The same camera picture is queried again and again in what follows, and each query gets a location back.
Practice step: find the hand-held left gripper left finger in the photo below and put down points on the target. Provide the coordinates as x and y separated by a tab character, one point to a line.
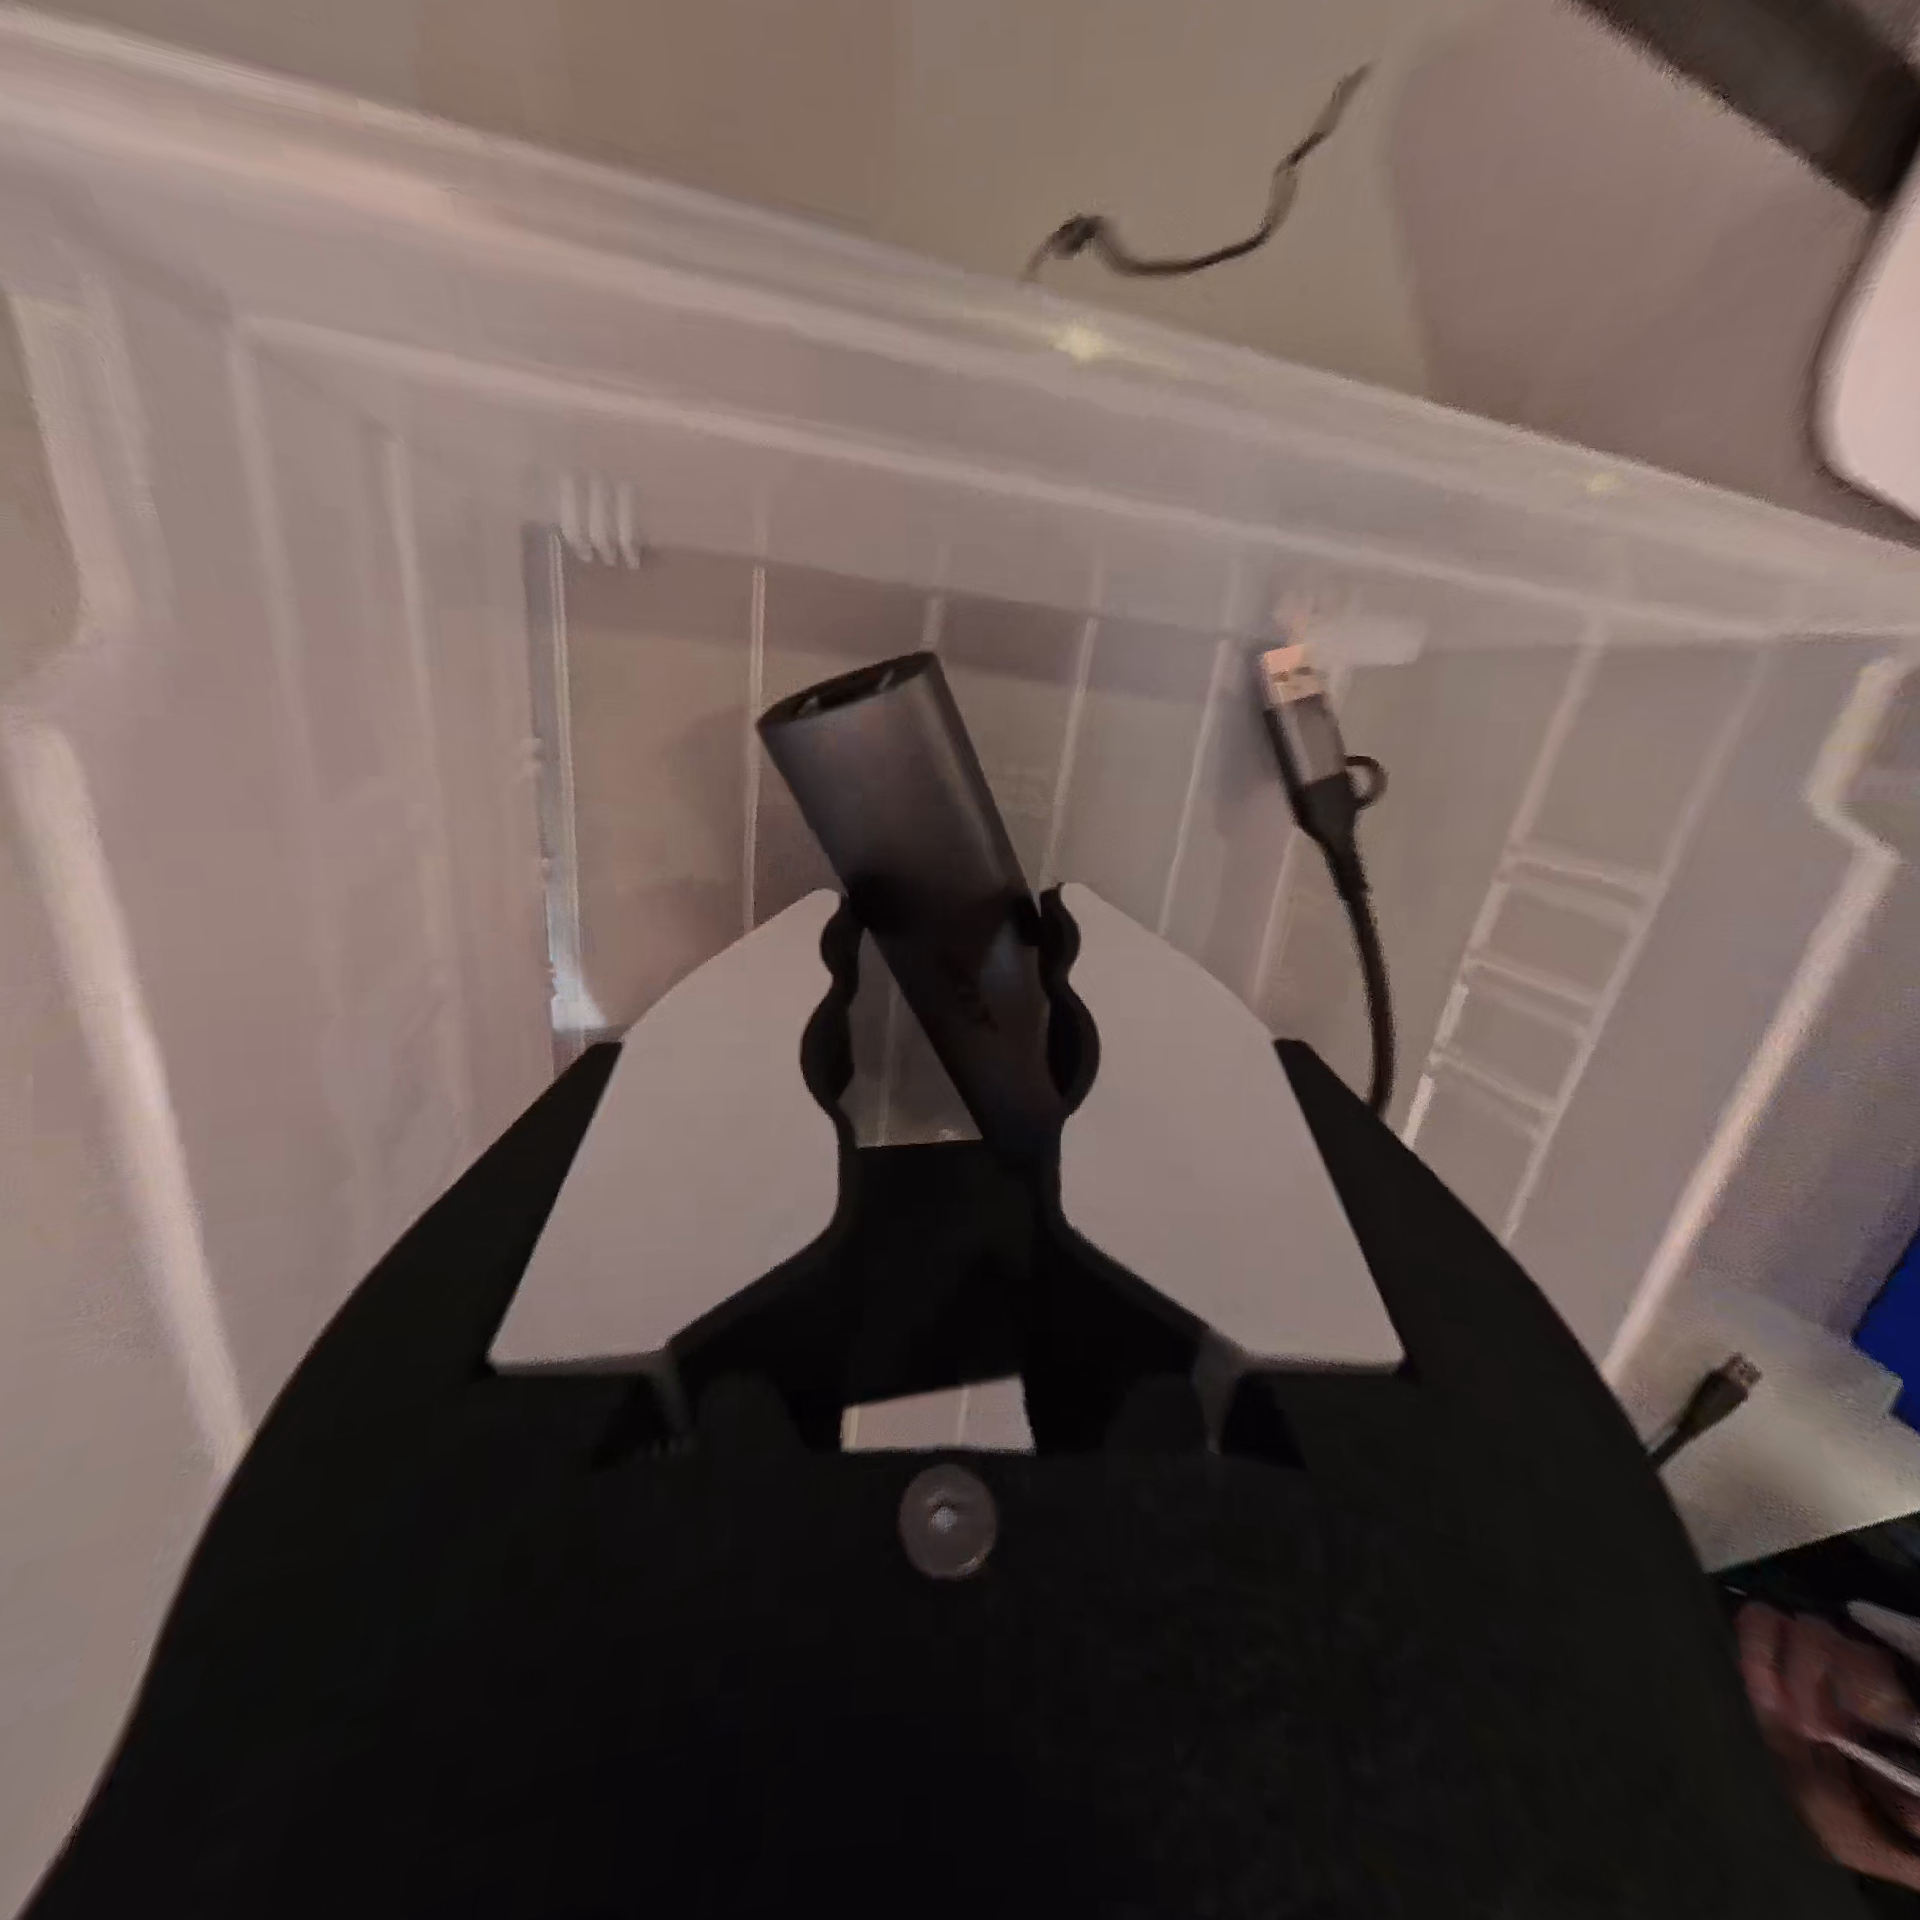
675	1171

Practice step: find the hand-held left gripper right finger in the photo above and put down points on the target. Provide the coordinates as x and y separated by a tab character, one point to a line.
1201	1185

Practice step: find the clear plastic bin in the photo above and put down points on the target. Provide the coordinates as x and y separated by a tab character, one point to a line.
451	524

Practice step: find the blue plastic bin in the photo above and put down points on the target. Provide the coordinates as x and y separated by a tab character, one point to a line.
1893	1337

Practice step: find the person's right hand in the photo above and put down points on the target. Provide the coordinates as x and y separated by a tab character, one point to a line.
1822	1682

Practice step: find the white folding stand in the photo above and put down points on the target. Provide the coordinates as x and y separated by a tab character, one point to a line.
1882	375

